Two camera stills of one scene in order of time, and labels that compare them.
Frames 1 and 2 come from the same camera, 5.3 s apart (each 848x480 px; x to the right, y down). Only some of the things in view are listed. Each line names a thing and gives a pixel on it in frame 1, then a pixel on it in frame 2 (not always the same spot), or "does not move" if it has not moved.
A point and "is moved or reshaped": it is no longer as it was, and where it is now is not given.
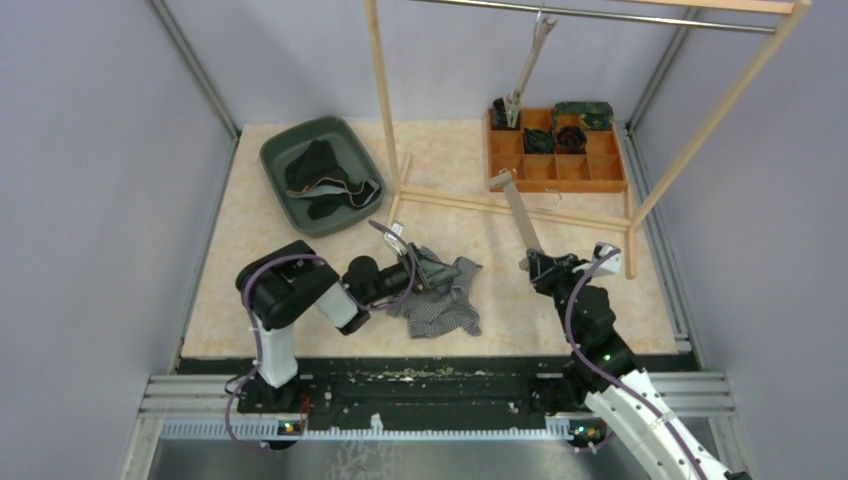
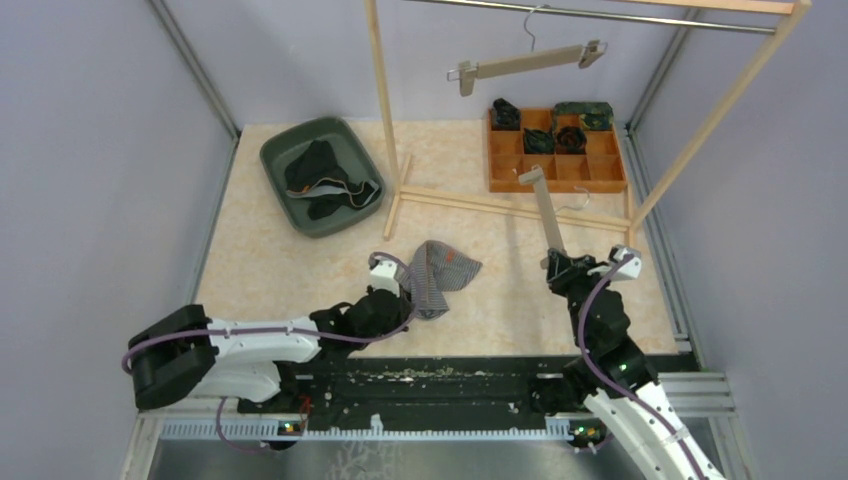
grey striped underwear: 443,308 is moved or reshaped
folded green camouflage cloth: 594,115 does not move
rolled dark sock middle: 538,141 does not move
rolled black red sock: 571,140 does not move
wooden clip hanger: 531,240 -> 547,215
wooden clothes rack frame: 399,177 does not move
